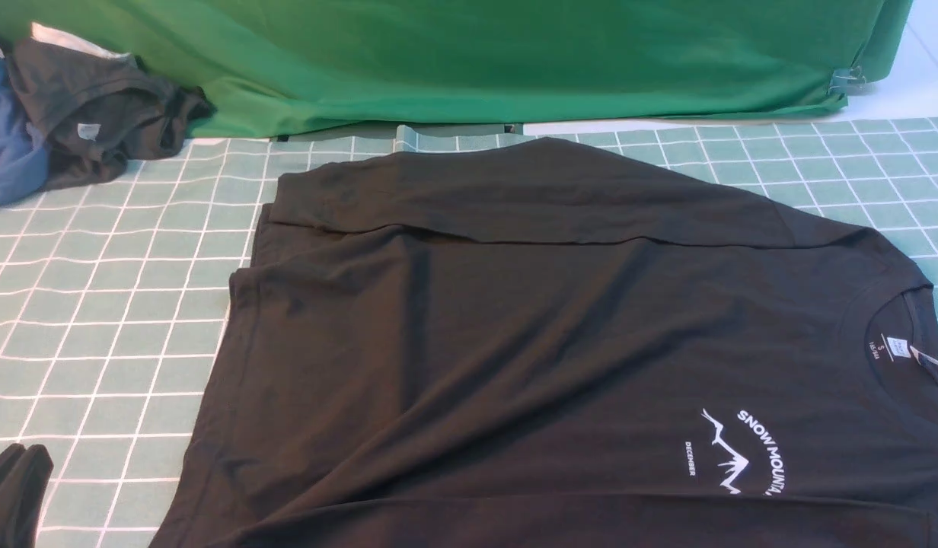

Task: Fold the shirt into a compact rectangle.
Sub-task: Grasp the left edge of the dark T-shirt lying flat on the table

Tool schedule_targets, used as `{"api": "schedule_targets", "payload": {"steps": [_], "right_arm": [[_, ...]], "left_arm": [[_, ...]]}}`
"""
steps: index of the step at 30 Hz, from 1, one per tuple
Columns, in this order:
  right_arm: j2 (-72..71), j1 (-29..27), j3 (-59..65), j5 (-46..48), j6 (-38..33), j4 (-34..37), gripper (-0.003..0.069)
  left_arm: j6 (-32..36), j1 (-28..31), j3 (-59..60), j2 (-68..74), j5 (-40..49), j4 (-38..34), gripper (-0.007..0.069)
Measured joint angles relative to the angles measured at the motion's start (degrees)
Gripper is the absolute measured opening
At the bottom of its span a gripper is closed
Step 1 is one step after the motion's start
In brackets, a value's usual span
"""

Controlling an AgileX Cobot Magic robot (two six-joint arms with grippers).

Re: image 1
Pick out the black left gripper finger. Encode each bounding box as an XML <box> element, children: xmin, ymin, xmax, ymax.
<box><xmin>0</xmin><ymin>444</ymin><xmax>54</xmax><ymax>547</ymax></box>

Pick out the dark gray long-sleeve top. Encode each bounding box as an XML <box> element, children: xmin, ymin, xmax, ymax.
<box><xmin>152</xmin><ymin>139</ymin><xmax>938</xmax><ymax>547</ymax></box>

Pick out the green backdrop cloth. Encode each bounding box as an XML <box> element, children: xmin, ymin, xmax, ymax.
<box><xmin>0</xmin><ymin>1</ymin><xmax>912</xmax><ymax>138</ymax></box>

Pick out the blue garment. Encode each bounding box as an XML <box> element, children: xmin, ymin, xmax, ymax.
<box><xmin>0</xmin><ymin>49</ymin><xmax>49</xmax><ymax>207</ymax></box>

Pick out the crumpled dark gray garment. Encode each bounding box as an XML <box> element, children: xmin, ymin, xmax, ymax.
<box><xmin>6</xmin><ymin>38</ymin><xmax>215</xmax><ymax>190</ymax></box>

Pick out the silver binder clip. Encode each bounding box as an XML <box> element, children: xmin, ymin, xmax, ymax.
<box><xmin>828</xmin><ymin>66</ymin><xmax>869</xmax><ymax>96</ymax></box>

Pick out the green checkered table mat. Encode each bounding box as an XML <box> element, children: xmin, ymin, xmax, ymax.
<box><xmin>0</xmin><ymin>117</ymin><xmax>938</xmax><ymax>547</ymax></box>

